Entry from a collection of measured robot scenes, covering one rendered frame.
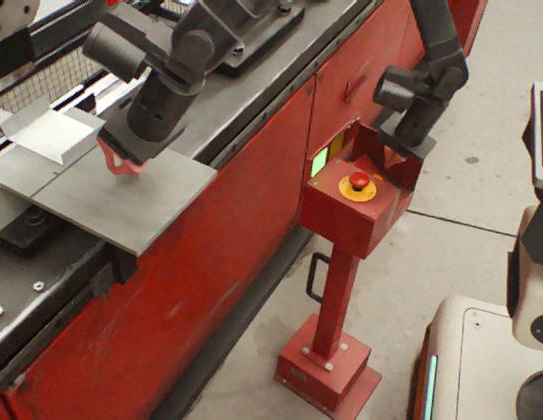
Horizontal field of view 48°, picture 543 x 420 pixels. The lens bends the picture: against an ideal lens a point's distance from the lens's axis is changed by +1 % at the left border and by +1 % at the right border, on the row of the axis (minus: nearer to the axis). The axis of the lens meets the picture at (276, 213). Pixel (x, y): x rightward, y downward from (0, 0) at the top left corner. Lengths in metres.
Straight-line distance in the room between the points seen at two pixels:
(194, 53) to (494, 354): 1.22
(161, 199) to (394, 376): 1.19
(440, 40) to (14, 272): 0.75
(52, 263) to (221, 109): 0.45
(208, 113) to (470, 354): 0.89
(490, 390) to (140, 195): 1.04
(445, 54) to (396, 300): 1.11
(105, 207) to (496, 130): 2.20
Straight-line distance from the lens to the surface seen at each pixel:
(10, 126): 0.97
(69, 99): 1.04
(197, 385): 1.75
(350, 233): 1.20
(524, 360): 1.68
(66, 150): 0.89
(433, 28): 1.07
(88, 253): 0.95
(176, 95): 0.68
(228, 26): 0.64
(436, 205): 2.37
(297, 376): 1.74
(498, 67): 3.25
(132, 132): 0.76
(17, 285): 0.94
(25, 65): 0.94
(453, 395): 1.56
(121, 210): 0.83
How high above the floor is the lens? 1.59
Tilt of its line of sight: 46 degrees down
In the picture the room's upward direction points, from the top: 5 degrees clockwise
